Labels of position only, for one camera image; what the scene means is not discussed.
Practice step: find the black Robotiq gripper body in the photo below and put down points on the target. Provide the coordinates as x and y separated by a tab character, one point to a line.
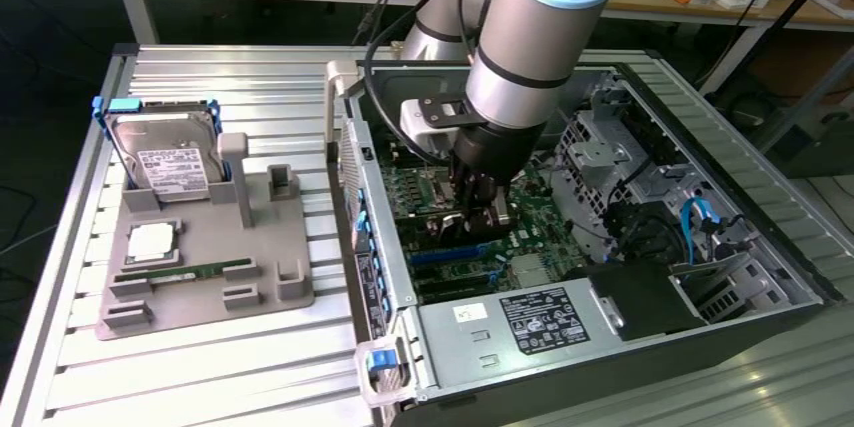
497	152

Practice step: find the low-profile graphics card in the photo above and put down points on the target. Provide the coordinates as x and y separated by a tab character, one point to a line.
441	232

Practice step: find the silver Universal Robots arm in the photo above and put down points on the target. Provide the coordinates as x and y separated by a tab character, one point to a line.
527	47

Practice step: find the CPU socket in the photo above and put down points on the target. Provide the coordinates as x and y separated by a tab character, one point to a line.
439	189

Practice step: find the green motherboard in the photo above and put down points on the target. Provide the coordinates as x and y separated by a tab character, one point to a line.
541	212

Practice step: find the blue expansion slot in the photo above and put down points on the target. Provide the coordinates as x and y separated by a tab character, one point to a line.
441	256

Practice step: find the silver chipset heat sink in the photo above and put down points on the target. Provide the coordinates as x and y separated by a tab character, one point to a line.
529	269

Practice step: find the silver metal drive cage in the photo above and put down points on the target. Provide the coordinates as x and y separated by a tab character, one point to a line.
601	152

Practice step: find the black expansion slot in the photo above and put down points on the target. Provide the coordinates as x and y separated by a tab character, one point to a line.
461	289

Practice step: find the black plastic fan shroud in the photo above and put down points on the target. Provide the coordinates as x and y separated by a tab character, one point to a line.
641	297

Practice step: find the grey power supply unit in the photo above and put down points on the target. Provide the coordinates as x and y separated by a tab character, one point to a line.
461	347

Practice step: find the blue case latch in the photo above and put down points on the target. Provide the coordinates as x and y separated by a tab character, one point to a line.
381	361

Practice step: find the grey plastic parts rack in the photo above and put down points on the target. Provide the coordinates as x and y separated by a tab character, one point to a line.
201	232

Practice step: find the green RAM stick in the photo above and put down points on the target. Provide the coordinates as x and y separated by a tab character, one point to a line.
194	273

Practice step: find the hard disk in blue carrier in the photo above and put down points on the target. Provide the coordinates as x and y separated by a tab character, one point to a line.
174	167

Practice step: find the black open PC case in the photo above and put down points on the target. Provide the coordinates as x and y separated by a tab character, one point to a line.
734	342

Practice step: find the silver CPU chip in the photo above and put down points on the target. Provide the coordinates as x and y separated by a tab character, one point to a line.
154	241

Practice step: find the black equipment box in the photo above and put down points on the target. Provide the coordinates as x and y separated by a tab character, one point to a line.
821	147

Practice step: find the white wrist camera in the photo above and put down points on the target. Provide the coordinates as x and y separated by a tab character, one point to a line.
417	132

